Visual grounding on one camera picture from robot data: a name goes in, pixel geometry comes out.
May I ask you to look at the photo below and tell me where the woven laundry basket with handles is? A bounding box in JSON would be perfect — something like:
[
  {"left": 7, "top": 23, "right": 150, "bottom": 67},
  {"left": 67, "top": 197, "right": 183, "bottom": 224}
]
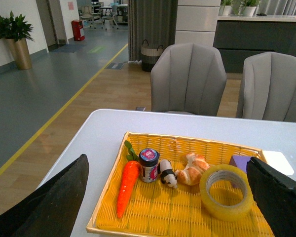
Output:
[{"left": 141, "top": 39, "right": 164, "bottom": 72}]

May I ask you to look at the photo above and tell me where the toy panda figure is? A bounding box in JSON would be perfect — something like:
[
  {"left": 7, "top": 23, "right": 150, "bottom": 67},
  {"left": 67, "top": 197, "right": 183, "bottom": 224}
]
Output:
[{"left": 157, "top": 159, "right": 178, "bottom": 189}]

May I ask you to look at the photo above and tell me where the grey curtain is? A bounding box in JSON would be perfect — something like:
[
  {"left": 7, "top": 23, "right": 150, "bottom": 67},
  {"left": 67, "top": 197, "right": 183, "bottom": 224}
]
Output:
[{"left": 128, "top": 0, "right": 178, "bottom": 61}]

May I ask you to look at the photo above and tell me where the potted plant in gold vase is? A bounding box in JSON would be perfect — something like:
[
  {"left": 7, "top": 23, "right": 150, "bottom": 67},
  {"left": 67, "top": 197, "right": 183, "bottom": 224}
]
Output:
[{"left": 0, "top": 12, "right": 34, "bottom": 70}]

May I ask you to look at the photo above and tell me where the white potted plant right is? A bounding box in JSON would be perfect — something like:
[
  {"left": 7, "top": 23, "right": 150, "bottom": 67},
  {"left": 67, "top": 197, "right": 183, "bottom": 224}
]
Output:
[{"left": 239, "top": 0, "right": 260, "bottom": 17}]

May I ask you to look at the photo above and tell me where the small jar with pink label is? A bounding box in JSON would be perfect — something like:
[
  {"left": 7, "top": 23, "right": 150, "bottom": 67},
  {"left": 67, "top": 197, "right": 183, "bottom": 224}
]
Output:
[{"left": 139, "top": 148, "right": 160, "bottom": 183}]

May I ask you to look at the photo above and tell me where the grey chair right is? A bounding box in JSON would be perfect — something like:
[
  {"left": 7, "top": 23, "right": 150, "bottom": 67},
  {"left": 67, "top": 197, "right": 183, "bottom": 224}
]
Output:
[{"left": 236, "top": 52, "right": 296, "bottom": 122}]

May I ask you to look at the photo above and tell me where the white potted plant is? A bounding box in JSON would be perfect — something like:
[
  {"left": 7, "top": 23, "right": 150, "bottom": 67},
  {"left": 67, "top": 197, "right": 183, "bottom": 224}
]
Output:
[
  {"left": 239, "top": 0, "right": 260, "bottom": 17},
  {"left": 219, "top": 0, "right": 234, "bottom": 16}
]

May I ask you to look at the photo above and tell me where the grey chair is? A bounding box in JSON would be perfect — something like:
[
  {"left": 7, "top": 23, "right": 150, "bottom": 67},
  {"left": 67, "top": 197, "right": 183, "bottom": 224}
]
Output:
[
  {"left": 150, "top": 43, "right": 227, "bottom": 116},
  {"left": 236, "top": 52, "right": 296, "bottom": 122}
]

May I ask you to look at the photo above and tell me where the office chair far background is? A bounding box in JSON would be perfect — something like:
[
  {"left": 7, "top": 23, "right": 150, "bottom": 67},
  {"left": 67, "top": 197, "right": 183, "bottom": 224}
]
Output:
[{"left": 79, "top": 5, "right": 95, "bottom": 27}]

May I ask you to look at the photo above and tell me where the purple block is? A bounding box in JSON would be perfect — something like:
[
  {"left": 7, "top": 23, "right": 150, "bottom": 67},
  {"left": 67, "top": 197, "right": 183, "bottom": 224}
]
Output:
[{"left": 229, "top": 155, "right": 251, "bottom": 173}]

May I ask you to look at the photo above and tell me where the red bin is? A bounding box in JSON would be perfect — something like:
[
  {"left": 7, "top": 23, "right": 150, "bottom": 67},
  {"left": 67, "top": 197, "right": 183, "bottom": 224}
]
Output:
[{"left": 71, "top": 20, "right": 85, "bottom": 41}]

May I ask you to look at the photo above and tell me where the toy croissant bread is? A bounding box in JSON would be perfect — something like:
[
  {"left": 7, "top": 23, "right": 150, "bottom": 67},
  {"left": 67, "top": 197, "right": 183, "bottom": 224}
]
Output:
[{"left": 175, "top": 153, "right": 210, "bottom": 186}]

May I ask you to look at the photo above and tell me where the office table far background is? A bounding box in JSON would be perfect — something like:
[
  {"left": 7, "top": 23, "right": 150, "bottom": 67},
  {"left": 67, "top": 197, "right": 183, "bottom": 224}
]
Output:
[{"left": 100, "top": 3, "right": 128, "bottom": 25}]

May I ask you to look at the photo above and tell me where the yellow tape roll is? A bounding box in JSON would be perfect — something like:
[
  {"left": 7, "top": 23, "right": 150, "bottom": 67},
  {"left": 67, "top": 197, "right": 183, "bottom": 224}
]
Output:
[{"left": 199, "top": 164, "right": 254, "bottom": 222}]

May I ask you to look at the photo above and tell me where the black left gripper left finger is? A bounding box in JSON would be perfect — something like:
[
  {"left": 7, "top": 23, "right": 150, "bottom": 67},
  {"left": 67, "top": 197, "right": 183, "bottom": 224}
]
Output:
[{"left": 0, "top": 154, "right": 89, "bottom": 237}]

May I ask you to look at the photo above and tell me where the grey chair left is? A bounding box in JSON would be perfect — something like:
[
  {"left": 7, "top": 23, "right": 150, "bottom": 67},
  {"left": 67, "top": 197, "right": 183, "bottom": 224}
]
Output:
[{"left": 150, "top": 43, "right": 227, "bottom": 116}]

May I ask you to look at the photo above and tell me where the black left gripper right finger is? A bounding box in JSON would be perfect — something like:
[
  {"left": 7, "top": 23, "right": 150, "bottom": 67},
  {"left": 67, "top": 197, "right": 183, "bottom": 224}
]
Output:
[{"left": 246, "top": 157, "right": 296, "bottom": 237}]

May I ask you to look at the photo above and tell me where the white potted plant left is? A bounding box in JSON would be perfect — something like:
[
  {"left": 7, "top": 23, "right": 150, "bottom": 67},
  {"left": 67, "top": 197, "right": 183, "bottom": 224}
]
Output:
[{"left": 219, "top": 0, "right": 234, "bottom": 16}]

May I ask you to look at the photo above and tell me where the orange toy carrot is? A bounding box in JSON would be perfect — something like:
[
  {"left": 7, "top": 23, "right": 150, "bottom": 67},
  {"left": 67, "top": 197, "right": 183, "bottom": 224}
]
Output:
[{"left": 116, "top": 140, "right": 141, "bottom": 218}]

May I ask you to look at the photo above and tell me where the dark grey counter cabinet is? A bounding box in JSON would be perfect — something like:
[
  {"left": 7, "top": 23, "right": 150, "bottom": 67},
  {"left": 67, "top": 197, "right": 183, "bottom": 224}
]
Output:
[{"left": 214, "top": 15, "right": 296, "bottom": 73}]

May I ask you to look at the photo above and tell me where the yellow woven basket tray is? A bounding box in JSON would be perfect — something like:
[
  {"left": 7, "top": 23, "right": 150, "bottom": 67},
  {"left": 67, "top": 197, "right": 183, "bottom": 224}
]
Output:
[{"left": 86, "top": 132, "right": 273, "bottom": 237}]

